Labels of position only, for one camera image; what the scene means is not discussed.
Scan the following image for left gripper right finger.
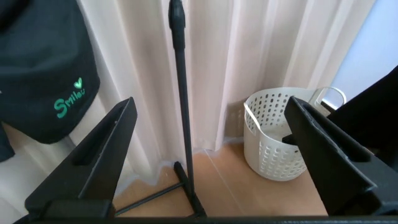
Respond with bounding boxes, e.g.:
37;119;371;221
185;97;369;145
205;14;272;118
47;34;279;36
284;95;398;217

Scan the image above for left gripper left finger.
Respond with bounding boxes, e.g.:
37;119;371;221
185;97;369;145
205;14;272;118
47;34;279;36
24;96;138;218

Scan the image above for black garment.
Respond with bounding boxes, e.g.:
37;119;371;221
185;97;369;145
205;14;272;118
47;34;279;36
281;65;398;172

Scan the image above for black shorts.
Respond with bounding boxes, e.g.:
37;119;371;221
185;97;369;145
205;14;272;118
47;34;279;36
0;0;101;162

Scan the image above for white laundry basket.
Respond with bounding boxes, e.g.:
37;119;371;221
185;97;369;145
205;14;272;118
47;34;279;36
243;86;348;182

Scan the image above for black clothes rack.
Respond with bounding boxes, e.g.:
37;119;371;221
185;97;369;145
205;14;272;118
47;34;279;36
114;0;208;218

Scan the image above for beige curtain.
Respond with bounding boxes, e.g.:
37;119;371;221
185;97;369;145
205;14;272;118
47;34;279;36
0;0;377;215

